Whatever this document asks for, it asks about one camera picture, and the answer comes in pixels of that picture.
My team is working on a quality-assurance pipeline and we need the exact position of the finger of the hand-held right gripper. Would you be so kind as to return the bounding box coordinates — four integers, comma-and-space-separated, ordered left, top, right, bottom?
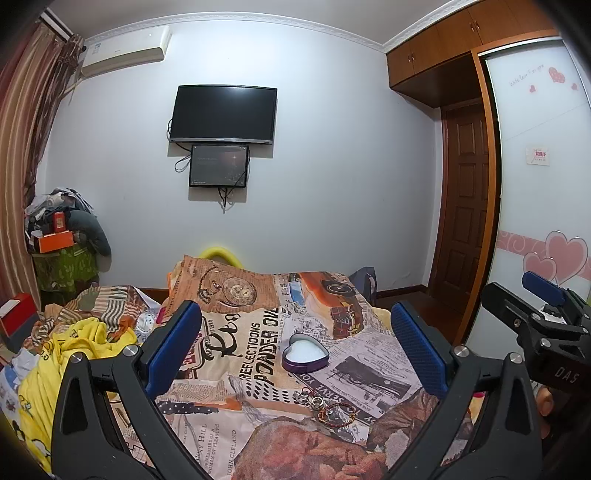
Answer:
522, 271, 591, 325
481, 281, 548, 334

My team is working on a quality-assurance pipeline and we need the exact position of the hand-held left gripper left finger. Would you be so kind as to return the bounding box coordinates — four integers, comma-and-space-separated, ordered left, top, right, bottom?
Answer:
51, 300, 218, 480

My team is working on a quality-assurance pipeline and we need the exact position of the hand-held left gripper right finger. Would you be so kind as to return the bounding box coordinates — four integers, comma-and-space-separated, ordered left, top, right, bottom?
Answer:
387, 301, 542, 480

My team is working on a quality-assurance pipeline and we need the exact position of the red and gold bracelet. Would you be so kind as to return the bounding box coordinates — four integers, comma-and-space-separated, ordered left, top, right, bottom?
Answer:
318, 401, 357, 424

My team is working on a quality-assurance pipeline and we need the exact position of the purple heart-shaped tin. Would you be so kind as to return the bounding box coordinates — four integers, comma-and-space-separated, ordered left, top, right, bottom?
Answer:
281, 333, 330, 374

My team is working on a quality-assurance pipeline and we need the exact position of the person's right hand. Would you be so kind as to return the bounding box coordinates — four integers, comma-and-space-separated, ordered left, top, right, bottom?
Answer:
534, 385, 556, 440

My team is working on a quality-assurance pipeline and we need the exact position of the striped plaid bedsheet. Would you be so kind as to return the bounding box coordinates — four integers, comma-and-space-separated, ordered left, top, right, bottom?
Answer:
28, 284, 163, 344

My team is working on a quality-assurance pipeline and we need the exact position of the white heart-print wardrobe door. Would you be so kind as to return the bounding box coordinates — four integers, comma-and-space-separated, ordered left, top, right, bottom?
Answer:
465, 39, 591, 354

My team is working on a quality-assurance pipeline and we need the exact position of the dark blue bag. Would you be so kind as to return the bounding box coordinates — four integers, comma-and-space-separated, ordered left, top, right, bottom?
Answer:
350, 266, 380, 308

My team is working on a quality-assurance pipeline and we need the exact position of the yellow cartoon garment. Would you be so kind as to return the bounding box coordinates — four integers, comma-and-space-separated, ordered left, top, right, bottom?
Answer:
18, 318, 140, 474

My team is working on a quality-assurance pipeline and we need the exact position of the printed newspaper-pattern blanket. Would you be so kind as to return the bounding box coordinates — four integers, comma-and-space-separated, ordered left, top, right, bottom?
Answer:
111, 254, 485, 480

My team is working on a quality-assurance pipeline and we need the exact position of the yellow curved object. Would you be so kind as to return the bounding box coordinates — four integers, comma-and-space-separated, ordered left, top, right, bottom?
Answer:
200, 246, 241, 267

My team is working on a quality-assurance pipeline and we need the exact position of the brown wooden door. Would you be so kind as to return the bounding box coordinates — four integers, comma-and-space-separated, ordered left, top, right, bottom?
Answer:
427, 99, 493, 294

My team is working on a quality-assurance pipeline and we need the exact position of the green patterned bag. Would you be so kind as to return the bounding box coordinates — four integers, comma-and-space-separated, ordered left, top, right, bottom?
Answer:
31, 244, 100, 305

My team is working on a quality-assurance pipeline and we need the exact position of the orange box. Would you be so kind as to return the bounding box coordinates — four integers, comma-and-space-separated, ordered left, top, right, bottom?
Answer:
39, 231, 77, 254

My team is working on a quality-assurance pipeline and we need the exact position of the red and white box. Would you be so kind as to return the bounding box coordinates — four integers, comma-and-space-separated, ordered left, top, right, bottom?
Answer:
0, 292, 38, 339

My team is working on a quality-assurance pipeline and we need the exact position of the light blue patterned cloth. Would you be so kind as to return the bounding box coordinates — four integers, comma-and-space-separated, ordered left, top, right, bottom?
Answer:
0, 355, 28, 425

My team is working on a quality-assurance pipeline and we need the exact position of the pile of clothes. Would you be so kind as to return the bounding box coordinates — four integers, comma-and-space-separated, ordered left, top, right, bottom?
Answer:
24, 187, 99, 254

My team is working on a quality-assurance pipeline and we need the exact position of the brown striped curtain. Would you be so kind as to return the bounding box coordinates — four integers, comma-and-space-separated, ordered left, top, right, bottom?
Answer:
0, 18, 87, 308

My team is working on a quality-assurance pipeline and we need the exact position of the wooden overhead cabinet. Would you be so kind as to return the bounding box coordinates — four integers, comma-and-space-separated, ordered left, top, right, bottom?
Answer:
386, 0, 571, 110

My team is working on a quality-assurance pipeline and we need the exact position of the white air conditioner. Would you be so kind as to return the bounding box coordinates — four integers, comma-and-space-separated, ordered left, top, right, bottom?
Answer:
79, 26, 173, 78

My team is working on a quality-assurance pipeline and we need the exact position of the small black wall monitor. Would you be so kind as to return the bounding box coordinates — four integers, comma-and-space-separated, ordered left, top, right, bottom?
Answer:
188, 143, 251, 189

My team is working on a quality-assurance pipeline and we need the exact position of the black wall television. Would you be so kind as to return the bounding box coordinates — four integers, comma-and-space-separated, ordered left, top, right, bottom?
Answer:
168, 84, 278, 145

